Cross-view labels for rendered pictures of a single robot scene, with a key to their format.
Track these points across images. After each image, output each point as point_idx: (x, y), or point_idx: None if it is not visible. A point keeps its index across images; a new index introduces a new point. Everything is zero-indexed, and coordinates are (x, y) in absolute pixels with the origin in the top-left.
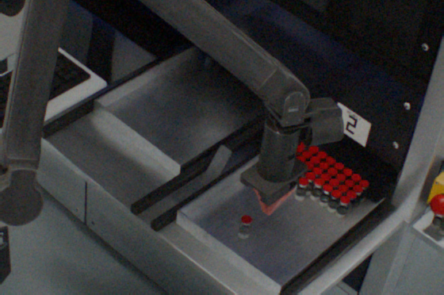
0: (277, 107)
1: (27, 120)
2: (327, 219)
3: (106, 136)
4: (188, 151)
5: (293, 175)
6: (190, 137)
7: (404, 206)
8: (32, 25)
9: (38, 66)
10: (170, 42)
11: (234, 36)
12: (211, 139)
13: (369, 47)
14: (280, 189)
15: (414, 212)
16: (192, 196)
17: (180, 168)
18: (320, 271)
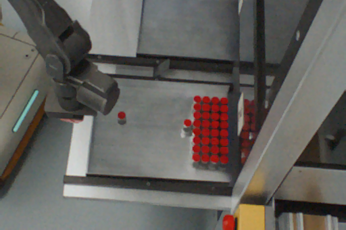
0: (44, 57)
1: None
2: (182, 159)
3: (131, 2)
4: (163, 47)
5: (78, 111)
6: (176, 40)
7: (233, 200)
8: None
9: None
10: None
11: None
12: (186, 51)
13: (258, 70)
14: (58, 112)
15: (235, 210)
16: (121, 76)
17: (136, 54)
18: (126, 187)
